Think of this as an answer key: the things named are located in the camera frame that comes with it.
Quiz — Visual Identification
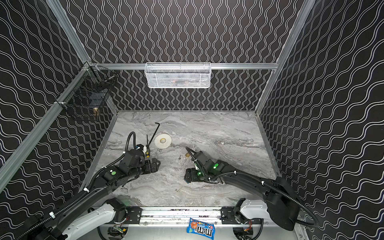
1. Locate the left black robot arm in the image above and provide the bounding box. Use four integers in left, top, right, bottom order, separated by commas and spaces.
17, 132, 161, 240

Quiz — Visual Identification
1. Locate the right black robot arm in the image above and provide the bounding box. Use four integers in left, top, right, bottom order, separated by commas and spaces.
184, 147, 319, 231

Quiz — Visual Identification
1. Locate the black hex key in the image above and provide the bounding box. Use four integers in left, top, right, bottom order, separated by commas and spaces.
147, 122, 161, 146

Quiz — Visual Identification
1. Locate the black yellow screwdriver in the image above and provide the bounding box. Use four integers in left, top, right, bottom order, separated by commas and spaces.
146, 135, 150, 158

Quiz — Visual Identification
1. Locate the white tape roll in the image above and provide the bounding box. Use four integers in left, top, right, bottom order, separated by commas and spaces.
154, 134, 172, 149

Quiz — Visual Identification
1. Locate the M&M's candy bag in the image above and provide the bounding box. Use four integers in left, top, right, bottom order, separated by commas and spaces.
186, 218, 216, 240

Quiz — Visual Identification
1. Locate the brass item in black basket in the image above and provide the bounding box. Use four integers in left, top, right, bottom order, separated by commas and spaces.
93, 108, 100, 118

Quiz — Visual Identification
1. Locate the white mesh basket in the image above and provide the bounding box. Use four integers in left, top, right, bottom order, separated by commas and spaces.
145, 62, 212, 89

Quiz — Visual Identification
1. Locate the black wire basket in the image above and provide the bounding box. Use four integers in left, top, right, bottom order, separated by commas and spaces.
59, 66, 118, 122

